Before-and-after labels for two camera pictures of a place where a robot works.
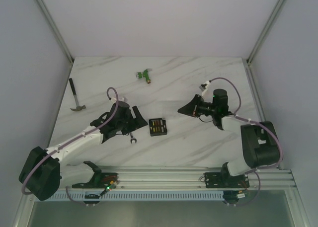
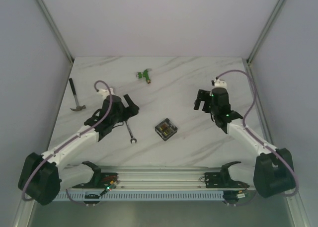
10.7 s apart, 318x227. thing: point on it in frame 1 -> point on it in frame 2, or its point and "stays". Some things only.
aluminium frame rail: x=193 y=177 stays
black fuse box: x=157 y=126 -> x=165 y=129
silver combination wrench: x=132 y=138 stays
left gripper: x=134 y=116 -> x=127 y=108
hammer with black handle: x=78 y=107 stays
